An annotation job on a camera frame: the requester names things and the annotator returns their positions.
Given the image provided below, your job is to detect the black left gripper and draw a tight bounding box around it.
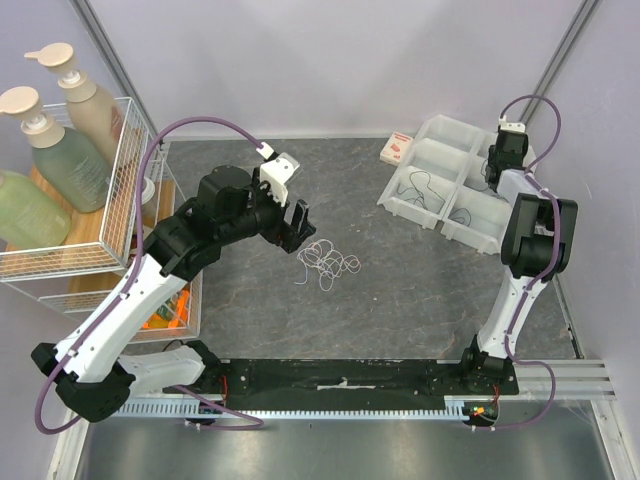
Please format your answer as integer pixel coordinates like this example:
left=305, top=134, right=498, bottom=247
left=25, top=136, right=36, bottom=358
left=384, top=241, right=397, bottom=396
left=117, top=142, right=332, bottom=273
left=219, top=167, right=316, bottom=254

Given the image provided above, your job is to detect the white thin cable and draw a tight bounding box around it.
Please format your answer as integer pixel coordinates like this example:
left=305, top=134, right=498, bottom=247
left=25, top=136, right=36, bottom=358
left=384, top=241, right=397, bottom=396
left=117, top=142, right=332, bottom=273
left=294, top=238, right=362, bottom=293

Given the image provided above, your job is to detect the black thin cable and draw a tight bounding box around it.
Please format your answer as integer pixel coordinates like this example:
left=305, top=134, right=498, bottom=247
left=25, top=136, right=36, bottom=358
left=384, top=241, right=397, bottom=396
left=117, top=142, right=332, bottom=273
left=397, top=169, right=444, bottom=211

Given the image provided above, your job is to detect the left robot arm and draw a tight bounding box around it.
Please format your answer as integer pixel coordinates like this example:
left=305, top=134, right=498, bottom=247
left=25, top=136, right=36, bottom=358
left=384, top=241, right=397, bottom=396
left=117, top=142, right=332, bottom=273
left=31, top=155, right=315, bottom=422

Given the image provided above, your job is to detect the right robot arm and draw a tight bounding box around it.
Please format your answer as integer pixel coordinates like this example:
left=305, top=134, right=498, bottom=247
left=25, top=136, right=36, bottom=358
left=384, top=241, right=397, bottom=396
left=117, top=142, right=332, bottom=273
left=457, top=122, right=579, bottom=394

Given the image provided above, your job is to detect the white plastic compartment tray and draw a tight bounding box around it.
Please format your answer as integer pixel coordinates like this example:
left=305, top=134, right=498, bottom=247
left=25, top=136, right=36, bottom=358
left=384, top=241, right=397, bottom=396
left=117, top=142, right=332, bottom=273
left=377, top=115, right=511, bottom=255

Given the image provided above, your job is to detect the small red white box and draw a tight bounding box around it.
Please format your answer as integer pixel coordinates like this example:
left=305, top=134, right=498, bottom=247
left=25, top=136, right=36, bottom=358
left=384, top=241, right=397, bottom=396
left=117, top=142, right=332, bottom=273
left=379, top=132, right=414, bottom=166

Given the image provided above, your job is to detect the orange snack packet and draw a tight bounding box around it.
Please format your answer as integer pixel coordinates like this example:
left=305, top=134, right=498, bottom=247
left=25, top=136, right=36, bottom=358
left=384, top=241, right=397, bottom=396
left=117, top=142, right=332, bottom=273
left=143, top=289, right=190, bottom=330

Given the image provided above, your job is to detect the small white cup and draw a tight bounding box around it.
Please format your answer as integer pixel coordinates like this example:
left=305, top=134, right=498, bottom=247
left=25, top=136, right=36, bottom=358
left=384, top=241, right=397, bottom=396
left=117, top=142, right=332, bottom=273
left=135, top=177, right=156, bottom=208

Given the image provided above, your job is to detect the beige pump bottle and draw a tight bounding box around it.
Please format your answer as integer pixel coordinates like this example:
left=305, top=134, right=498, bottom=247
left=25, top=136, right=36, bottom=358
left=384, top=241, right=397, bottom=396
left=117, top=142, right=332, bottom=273
left=24, top=42, right=124, bottom=166

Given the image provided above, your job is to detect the grey-green pump bottle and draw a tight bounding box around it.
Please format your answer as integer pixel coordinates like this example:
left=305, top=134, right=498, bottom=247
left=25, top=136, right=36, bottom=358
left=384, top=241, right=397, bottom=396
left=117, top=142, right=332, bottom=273
left=1, top=86, right=111, bottom=213

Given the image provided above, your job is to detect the light green bottle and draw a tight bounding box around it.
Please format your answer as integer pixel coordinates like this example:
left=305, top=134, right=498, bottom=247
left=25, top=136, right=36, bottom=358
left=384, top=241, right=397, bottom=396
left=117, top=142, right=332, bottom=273
left=1, top=170, right=71, bottom=249

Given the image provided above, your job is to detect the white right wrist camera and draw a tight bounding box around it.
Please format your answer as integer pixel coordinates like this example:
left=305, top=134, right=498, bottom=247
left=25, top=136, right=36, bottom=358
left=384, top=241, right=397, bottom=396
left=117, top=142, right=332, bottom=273
left=498, top=115, right=526, bottom=134

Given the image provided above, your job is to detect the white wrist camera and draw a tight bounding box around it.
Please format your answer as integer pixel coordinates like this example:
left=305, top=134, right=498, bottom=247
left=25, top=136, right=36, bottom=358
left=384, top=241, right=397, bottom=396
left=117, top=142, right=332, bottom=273
left=256, top=142, right=300, bottom=207
left=498, top=115, right=526, bottom=134

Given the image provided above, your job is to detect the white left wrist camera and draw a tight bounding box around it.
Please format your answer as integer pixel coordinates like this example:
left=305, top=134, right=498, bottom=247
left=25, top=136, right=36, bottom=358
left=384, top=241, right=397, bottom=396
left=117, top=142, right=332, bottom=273
left=256, top=142, right=300, bottom=207

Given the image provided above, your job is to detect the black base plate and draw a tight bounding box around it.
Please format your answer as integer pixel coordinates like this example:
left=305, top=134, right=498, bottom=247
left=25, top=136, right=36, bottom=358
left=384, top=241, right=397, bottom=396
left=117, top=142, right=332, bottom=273
left=188, top=359, right=519, bottom=409

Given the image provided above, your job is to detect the white wire basket shelf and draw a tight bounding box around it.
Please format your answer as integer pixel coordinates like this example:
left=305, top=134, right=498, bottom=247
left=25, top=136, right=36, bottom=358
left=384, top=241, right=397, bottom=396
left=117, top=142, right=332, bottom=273
left=1, top=97, right=203, bottom=344

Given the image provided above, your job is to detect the white slotted cable duct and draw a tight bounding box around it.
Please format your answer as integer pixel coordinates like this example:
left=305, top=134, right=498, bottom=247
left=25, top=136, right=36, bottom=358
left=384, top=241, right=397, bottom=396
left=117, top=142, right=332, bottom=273
left=114, top=394, right=469, bottom=421

